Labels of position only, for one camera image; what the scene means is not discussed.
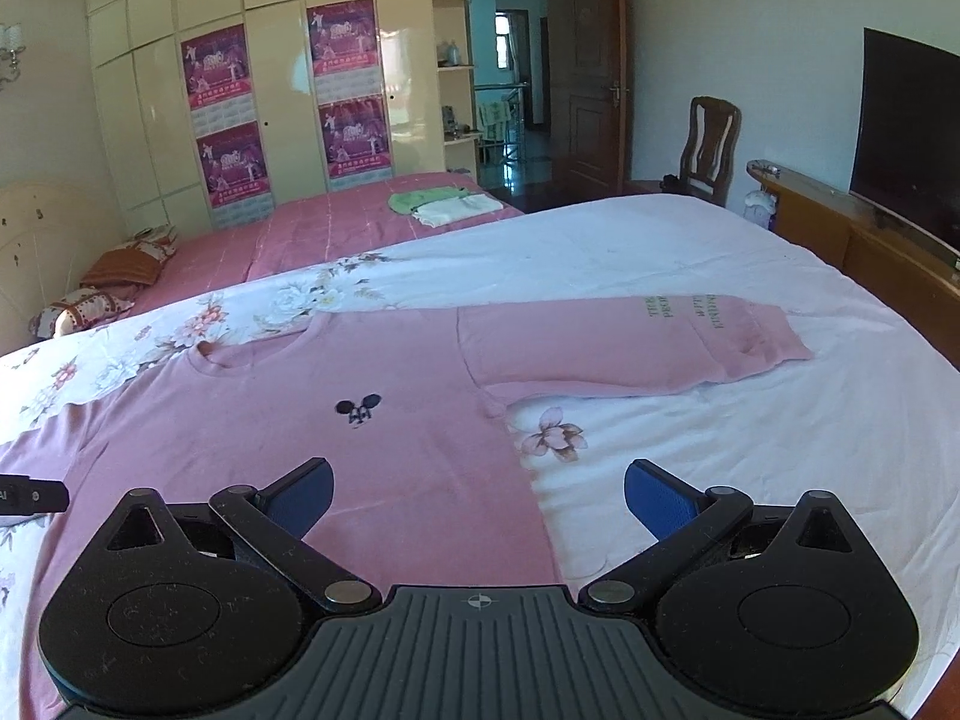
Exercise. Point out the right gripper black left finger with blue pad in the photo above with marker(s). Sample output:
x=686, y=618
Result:
x=271, y=522

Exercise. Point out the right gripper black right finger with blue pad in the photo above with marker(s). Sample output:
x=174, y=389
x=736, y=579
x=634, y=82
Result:
x=687, y=524

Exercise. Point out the pink long-sleeve sweater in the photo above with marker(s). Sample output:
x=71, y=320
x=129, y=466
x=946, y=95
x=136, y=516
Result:
x=436, y=423

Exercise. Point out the floral red-white pillow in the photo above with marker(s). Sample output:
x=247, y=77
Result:
x=78, y=311

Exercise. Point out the white floral quilt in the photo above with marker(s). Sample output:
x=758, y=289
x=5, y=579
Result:
x=872, y=416

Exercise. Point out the orange patterned pillow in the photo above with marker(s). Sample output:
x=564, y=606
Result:
x=137, y=262

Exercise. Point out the cream round headboard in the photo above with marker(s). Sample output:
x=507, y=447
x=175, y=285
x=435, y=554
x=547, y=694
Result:
x=51, y=234

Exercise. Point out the pink striped bedsheet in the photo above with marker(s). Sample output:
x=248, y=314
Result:
x=320, y=229

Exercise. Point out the white folded cloth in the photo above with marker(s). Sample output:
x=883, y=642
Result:
x=456, y=209

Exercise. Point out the green folded cloth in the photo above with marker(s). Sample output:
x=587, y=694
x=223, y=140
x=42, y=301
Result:
x=406, y=203

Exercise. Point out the wooden tv cabinet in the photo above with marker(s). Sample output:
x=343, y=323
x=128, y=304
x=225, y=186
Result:
x=905, y=270

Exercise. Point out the dark wooden chair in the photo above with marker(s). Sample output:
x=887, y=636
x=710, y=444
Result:
x=707, y=159

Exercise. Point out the lower left pink poster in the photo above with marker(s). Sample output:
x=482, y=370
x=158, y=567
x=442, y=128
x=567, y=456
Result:
x=235, y=174

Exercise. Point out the pink poster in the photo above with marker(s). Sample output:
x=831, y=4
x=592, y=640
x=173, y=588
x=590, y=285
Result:
x=357, y=142
x=235, y=174
x=344, y=51
x=218, y=81

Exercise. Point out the lower right pink poster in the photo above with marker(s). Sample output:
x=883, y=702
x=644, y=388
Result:
x=357, y=142

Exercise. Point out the brown wooden door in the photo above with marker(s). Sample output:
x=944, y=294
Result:
x=588, y=60

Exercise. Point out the black flat television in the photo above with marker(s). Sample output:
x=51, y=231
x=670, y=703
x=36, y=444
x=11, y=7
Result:
x=906, y=158

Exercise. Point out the cream glossy wardrobe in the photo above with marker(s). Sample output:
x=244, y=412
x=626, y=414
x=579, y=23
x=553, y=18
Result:
x=150, y=144

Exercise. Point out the upper left pink poster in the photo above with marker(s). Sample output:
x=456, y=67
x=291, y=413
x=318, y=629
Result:
x=218, y=81

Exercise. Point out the upper right pink poster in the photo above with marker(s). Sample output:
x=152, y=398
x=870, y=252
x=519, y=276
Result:
x=344, y=51

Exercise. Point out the wall sconce lamp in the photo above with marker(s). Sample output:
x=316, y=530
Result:
x=11, y=48

